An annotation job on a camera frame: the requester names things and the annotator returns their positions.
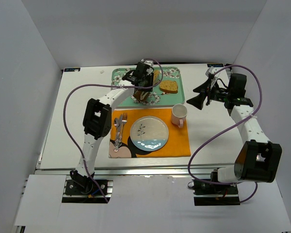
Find pink white mug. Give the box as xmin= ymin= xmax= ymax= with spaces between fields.
xmin=171 ymin=104 xmax=188 ymax=128

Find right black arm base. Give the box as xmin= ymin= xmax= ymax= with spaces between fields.
xmin=188 ymin=180 xmax=240 ymax=206

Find narrow seeded bread slice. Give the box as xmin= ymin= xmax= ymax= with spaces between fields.
xmin=153 ymin=70 xmax=161 ymax=85

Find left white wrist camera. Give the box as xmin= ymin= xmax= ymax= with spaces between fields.
xmin=140 ymin=59 xmax=154 ymax=74

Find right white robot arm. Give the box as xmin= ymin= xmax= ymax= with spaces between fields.
xmin=187 ymin=73 xmax=282 ymax=185

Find teal floral tray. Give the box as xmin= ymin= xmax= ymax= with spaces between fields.
xmin=118 ymin=67 xmax=185 ymax=109

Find blue table label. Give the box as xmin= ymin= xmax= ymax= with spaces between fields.
xmin=64 ymin=67 xmax=81 ymax=72
xmin=207 ymin=63 xmax=224 ymax=67

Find silver fork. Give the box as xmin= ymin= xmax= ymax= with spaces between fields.
xmin=119 ymin=112 xmax=128 ymax=145

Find right blue table label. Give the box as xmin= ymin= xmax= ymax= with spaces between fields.
xmin=207 ymin=63 xmax=224 ymax=67

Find left blue table label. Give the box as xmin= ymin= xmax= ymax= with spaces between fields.
xmin=64 ymin=67 xmax=81 ymax=72

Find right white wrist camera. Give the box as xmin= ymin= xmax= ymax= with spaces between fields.
xmin=205 ymin=67 xmax=220 ymax=88

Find silver knife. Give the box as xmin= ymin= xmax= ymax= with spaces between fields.
xmin=118 ymin=114 xmax=122 ymax=142

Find large seeded bread slice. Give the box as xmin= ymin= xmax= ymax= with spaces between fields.
xmin=159 ymin=80 xmax=178 ymax=94

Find silver spoon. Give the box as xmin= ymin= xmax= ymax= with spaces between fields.
xmin=113 ymin=118 xmax=120 ymax=152

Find orange cartoon placemat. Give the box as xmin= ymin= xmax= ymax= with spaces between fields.
xmin=109 ymin=108 xmax=191 ymax=158

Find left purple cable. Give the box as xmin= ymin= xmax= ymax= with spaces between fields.
xmin=63 ymin=58 xmax=164 ymax=203

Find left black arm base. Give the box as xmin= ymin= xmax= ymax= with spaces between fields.
xmin=62 ymin=170 xmax=111 ymax=204

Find blue white ceramic plate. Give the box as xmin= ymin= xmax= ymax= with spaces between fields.
xmin=129 ymin=116 xmax=169 ymax=152

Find metal serving tongs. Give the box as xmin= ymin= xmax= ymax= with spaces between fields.
xmin=140 ymin=91 xmax=150 ymax=101

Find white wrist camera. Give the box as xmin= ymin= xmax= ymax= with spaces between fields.
xmin=205 ymin=67 xmax=220 ymax=88
xmin=140 ymin=59 xmax=154 ymax=74

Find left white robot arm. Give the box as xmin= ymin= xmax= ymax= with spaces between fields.
xmin=69 ymin=59 xmax=154 ymax=188

